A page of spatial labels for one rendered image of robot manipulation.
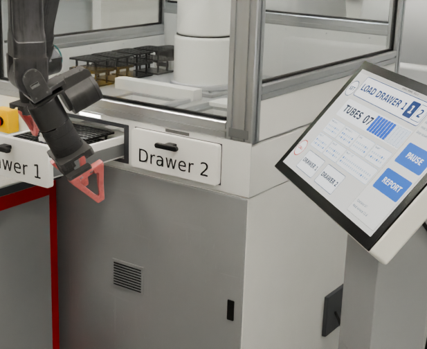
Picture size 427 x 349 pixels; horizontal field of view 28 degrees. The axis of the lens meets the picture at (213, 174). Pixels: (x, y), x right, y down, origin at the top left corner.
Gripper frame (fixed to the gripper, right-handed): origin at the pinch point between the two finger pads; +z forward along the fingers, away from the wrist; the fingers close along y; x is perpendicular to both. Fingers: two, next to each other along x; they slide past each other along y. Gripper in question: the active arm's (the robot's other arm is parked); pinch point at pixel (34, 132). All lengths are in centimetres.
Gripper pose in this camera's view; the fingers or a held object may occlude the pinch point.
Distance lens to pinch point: 235.3
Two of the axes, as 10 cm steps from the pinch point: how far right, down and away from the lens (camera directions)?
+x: -8.1, -1.9, 5.6
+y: 5.9, -3.1, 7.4
